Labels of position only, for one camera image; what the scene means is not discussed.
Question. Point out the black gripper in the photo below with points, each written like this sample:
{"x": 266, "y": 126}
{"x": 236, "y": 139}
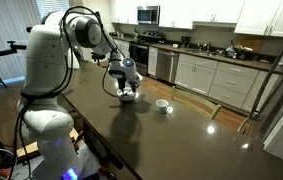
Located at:
{"x": 122, "y": 82}

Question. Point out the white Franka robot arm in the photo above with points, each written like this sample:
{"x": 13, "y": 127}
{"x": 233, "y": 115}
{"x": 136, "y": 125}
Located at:
{"x": 44, "y": 50}

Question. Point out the white ceramic bowl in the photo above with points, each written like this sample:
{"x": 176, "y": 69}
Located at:
{"x": 127, "y": 99}

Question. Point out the black kitchen stove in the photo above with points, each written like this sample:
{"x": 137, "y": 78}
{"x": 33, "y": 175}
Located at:
{"x": 139, "y": 56}

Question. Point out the white ceramic mug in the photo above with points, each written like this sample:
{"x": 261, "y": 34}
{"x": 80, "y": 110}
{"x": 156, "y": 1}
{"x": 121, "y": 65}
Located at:
{"x": 162, "y": 106}

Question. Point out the stainless steel dishwasher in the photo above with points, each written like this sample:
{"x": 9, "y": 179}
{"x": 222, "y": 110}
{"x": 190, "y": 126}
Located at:
{"x": 167, "y": 65}

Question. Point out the small white container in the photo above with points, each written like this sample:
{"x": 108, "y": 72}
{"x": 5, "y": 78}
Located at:
{"x": 175, "y": 46}

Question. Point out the white lower kitchen cabinets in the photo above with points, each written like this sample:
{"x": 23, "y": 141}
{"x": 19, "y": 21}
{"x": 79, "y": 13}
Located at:
{"x": 197, "y": 76}

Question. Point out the white kitchen cabinets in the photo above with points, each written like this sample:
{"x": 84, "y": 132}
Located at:
{"x": 197, "y": 76}
{"x": 257, "y": 15}

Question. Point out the black coffee maker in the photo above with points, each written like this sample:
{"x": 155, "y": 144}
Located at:
{"x": 185, "y": 42}

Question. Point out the stainless steel microwave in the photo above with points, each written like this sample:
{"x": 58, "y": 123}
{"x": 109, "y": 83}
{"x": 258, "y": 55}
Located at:
{"x": 147, "y": 15}

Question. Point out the chrome sink faucet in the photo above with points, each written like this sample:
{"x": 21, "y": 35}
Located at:
{"x": 207, "y": 46}

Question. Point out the light wooden chair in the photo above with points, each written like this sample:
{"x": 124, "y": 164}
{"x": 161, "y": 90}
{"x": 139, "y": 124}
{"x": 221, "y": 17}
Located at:
{"x": 216, "y": 111}

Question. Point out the white window blinds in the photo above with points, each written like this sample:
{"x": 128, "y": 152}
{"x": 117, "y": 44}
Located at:
{"x": 56, "y": 4}

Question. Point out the pile of bags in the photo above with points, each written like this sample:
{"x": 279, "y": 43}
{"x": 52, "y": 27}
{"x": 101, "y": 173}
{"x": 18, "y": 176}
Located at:
{"x": 239, "y": 52}

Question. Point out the wooden base board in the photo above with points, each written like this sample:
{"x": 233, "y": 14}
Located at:
{"x": 24, "y": 151}

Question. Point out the dark metal stand pole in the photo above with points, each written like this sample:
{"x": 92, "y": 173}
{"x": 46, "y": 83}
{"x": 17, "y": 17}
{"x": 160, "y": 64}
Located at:
{"x": 254, "y": 114}

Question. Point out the wooden cutting board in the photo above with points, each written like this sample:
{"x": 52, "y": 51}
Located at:
{"x": 252, "y": 41}

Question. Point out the grey vertical blinds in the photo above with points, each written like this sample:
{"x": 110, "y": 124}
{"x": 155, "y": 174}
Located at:
{"x": 4, "y": 23}

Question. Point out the dark kitchen countertop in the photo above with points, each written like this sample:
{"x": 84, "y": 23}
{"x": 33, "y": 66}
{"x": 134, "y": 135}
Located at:
{"x": 267, "y": 66}

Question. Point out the white upper kitchen cabinets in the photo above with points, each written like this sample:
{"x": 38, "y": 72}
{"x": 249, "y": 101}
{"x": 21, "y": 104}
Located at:
{"x": 257, "y": 15}

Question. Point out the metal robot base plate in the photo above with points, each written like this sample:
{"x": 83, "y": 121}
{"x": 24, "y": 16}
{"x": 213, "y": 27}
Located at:
{"x": 87, "y": 160}

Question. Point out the black bar camera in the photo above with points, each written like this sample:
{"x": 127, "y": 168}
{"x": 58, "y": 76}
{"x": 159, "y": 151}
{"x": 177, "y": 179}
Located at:
{"x": 28, "y": 29}

